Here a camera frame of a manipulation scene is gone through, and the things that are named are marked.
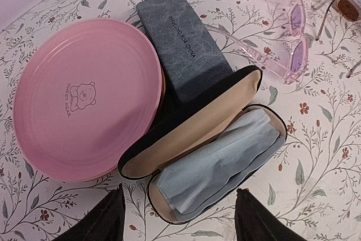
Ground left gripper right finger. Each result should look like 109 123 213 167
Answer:
235 189 299 241

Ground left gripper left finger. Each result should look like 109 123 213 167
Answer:
58 185 126 241

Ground light blue cleaning cloth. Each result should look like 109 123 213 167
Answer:
155 108 286 222

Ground black beige glasses case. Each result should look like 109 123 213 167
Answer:
118 65 287 224

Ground pink clear sunglasses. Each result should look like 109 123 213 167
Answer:
205 0 309 85

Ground brown sunglasses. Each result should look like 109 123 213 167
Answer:
311 0 360 78

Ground pink round plate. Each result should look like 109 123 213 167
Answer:
14 19 162 182

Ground grey marbled glasses case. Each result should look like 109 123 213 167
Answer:
136 0 232 104

